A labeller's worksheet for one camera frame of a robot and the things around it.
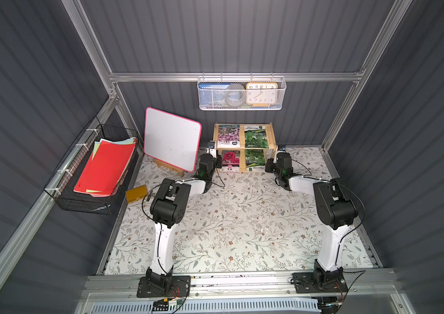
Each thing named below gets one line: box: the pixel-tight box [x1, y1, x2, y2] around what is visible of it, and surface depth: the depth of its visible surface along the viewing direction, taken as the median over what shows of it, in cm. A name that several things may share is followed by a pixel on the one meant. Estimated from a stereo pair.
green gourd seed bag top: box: [244, 124, 270, 149], surface depth 98 cm
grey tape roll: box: [225, 83, 247, 108], surface depth 89 cm
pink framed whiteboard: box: [144, 106, 203, 173], surface depth 104 cm
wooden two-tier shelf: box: [213, 122, 278, 173], surface depth 101 cm
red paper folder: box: [73, 137, 137, 198], surface depth 74 cm
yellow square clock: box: [246, 81, 279, 108], surface depth 91 cm
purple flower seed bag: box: [217, 124, 241, 148], surface depth 98 cm
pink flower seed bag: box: [221, 149, 241, 173], surface depth 114 cm
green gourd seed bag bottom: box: [244, 149, 266, 172], surface depth 114 cm
